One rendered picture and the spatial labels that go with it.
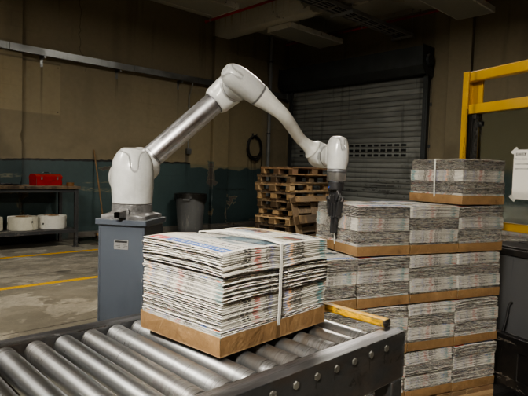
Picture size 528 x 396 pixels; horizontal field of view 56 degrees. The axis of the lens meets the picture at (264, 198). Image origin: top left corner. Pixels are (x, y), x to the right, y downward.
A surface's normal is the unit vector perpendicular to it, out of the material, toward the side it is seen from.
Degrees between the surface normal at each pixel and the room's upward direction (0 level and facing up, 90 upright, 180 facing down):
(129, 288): 90
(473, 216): 90
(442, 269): 89
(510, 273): 90
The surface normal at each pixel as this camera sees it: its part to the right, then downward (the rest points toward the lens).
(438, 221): 0.39, 0.06
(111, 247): -0.18, 0.04
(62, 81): 0.69, 0.06
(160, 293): -0.67, 0.02
